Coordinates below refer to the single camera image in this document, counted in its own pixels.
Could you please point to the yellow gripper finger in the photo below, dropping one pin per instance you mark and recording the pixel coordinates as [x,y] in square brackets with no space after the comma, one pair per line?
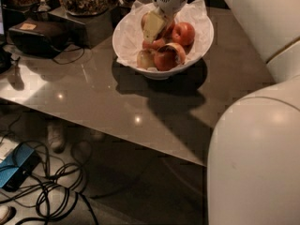
[153,25]

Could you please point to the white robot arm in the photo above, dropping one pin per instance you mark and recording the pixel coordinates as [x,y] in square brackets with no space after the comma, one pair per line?
[253,165]

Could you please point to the small red apple left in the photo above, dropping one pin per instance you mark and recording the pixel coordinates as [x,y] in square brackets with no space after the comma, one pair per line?
[155,45]

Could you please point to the white bowl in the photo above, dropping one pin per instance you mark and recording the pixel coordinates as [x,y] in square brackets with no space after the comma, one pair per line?
[162,74]

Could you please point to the red apple right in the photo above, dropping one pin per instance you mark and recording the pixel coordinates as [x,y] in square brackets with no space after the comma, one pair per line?
[183,33]

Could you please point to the yellow green apple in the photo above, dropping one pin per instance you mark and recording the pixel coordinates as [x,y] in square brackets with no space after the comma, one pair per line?
[145,59]

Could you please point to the red apple front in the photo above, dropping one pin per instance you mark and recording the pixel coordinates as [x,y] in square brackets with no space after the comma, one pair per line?
[166,58]

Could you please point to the white paper liner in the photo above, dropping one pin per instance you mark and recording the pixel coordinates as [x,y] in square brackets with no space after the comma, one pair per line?
[128,38]

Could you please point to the black card terminal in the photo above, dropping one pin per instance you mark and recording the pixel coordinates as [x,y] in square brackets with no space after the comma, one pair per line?
[43,39]

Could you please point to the metal scoop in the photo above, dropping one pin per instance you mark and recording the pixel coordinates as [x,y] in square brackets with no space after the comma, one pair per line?
[43,6]

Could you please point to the black device at left edge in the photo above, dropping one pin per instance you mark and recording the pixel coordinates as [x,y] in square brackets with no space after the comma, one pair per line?
[5,60]

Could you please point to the blue power box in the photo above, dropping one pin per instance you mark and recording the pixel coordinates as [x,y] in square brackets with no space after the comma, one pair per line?
[17,166]

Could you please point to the white shoe at corner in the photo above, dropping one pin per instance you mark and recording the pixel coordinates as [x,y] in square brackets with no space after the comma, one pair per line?
[5,214]

